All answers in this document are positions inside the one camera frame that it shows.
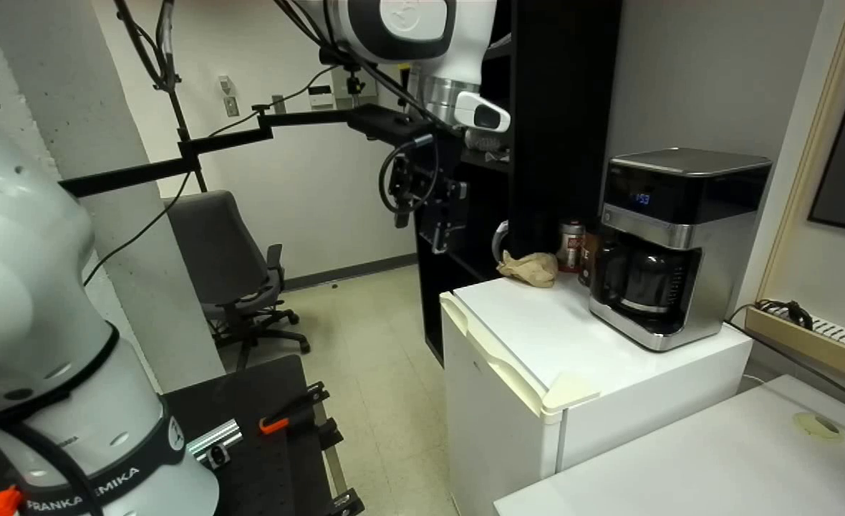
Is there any black coiled cable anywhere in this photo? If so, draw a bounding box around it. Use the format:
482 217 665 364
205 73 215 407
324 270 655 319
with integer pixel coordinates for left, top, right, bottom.
725 296 815 334

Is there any wooden tray box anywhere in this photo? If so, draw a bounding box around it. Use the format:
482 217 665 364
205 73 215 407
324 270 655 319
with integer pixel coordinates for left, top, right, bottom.
742 302 845 392

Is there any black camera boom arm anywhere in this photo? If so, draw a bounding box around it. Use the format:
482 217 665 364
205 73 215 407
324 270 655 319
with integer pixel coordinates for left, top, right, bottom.
56 101 430 200

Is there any yellow tape patch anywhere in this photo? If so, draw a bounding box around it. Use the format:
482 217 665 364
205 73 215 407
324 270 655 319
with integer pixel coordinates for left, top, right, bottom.
790 409 845 445

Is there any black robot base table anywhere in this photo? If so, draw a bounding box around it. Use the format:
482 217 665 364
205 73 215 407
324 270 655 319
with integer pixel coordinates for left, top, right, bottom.
0 354 367 516

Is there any white mini fridge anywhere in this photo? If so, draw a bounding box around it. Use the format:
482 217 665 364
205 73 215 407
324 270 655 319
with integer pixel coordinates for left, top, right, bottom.
439 273 755 516

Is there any grey office chair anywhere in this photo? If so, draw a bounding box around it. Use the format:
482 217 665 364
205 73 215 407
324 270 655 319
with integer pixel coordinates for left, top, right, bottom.
167 190 316 374

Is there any orange and black clamp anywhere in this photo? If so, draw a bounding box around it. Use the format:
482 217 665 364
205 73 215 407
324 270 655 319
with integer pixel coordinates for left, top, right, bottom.
255 378 334 438

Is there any black tripod pole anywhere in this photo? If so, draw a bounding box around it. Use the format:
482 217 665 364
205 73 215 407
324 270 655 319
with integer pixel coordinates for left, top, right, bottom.
112 0 213 196

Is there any orange clamp handle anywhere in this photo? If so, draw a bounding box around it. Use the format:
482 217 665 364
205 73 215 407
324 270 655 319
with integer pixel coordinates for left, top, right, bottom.
0 481 28 516

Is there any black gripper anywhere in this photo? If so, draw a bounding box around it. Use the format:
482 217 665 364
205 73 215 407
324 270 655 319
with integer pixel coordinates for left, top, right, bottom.
379 131 472 258

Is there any black and steel coffeemaker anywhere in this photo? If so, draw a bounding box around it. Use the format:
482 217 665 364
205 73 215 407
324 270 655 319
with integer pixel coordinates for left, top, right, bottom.
588 147 774 356

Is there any tall black shelf unit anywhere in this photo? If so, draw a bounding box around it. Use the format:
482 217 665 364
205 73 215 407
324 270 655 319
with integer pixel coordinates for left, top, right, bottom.
412 0 625 366

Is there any white chest cabinet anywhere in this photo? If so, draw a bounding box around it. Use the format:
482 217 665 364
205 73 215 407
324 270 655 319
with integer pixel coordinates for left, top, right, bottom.
490 374 845 516

